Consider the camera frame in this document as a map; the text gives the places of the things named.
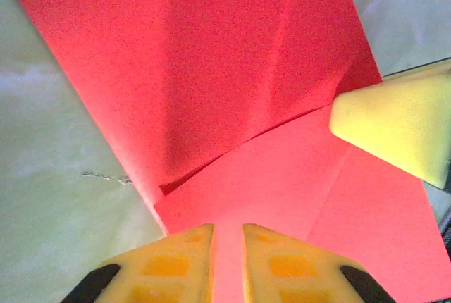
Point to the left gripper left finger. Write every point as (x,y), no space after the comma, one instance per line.
(169,267)

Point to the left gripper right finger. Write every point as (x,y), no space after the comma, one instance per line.
(292,267)

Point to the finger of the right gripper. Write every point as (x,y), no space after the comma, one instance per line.
(398,123)

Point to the red paper sheet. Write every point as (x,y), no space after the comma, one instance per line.
(211,70)

